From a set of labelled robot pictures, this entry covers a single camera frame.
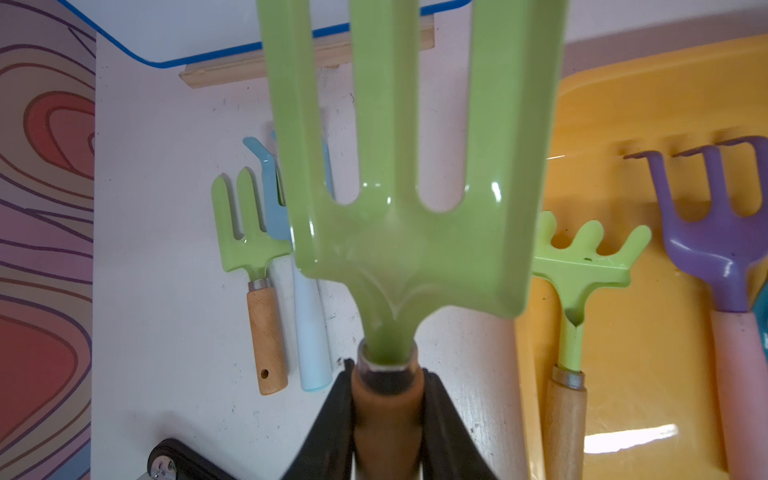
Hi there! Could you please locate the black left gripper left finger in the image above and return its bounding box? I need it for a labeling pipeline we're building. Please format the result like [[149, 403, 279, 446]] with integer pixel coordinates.
[[282, 359, 355, 480]]

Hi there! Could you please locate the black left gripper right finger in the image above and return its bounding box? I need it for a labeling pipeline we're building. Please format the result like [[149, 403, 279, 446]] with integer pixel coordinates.
[[421, 368, 497, 480]]

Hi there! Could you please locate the blue framed whiteboard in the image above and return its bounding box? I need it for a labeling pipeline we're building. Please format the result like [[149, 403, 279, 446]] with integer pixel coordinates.
[[56, 0, 475, 70]]

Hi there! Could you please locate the green fork wooden handle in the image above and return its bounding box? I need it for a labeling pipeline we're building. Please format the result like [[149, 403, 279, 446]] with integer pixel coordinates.
[[257, 1, 568, 479]]

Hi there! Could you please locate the wooden whiteboard stand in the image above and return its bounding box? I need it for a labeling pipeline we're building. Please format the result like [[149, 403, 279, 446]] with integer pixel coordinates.
[[178, 14, 436, 90]]

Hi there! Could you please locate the light blue fork rake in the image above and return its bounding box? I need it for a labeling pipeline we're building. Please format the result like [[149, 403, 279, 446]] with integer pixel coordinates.
[[243, 137, 332, 392]]

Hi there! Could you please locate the green rake wooden handle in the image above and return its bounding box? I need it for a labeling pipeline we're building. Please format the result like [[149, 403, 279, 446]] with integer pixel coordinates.
[[211, 168, 290, 396], [532, 211, 652, 479]]

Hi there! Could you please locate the yellow plastic storage tray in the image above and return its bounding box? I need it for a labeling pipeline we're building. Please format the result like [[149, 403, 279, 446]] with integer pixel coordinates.
[[516, 35, 767, 479]]

